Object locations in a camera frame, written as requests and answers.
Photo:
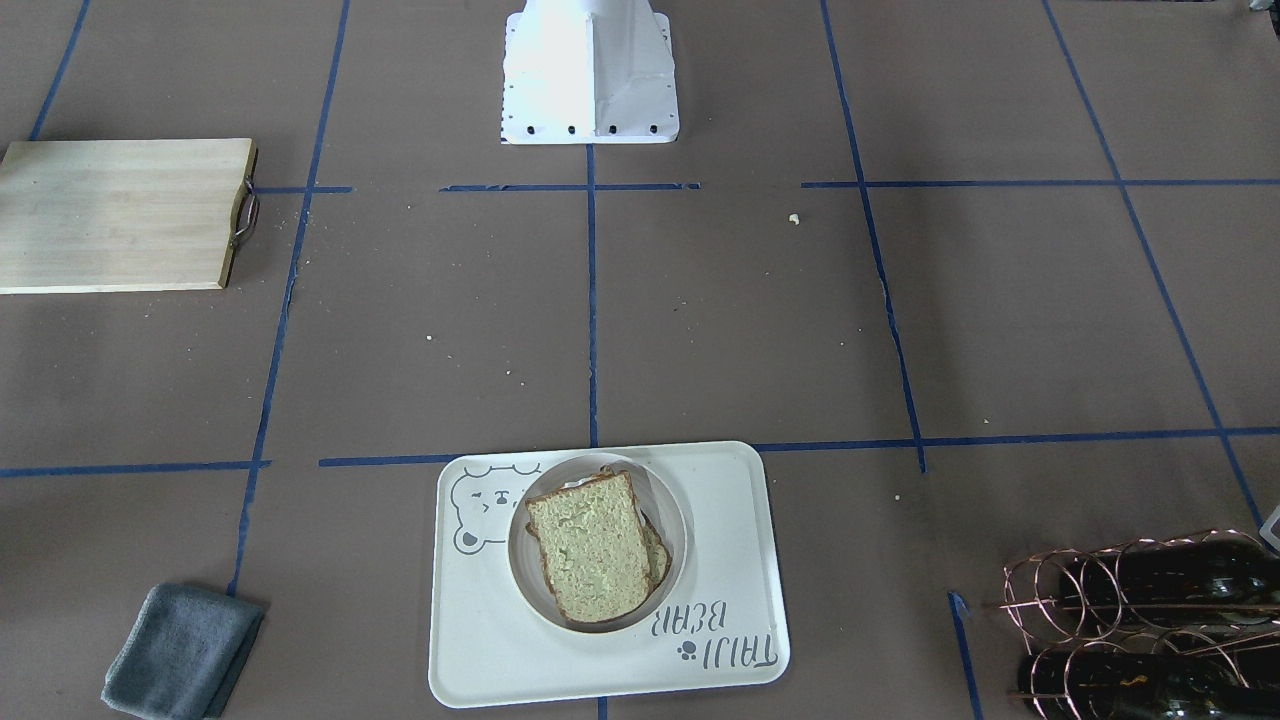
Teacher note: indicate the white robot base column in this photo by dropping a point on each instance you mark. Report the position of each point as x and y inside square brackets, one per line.
[580, 72]

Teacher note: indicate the cream bear tray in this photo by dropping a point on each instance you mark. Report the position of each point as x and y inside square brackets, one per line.
[723, 624]

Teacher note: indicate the wooden cutting board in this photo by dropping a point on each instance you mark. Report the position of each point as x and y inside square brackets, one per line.
[124, 215]

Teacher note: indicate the green wine bottle back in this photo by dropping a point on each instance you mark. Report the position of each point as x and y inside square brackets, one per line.
[1107, 684]

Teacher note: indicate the bread slice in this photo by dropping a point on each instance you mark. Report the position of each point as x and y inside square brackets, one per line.
[659, 557]
[593, 548]

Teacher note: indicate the green wine bottle middle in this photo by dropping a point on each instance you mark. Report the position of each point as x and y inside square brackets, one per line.
[1212, 583]

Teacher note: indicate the grey folded cloth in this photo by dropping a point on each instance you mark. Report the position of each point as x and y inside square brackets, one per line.
[184, 656]

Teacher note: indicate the green wine bottle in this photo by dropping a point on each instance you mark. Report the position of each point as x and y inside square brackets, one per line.
[1212, 583]
[1107, 684]

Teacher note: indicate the copper wire bottle rack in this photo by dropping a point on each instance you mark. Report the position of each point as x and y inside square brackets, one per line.
[1178, 628]

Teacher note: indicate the white round plate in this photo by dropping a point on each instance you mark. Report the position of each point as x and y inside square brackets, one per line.
[523, 551]

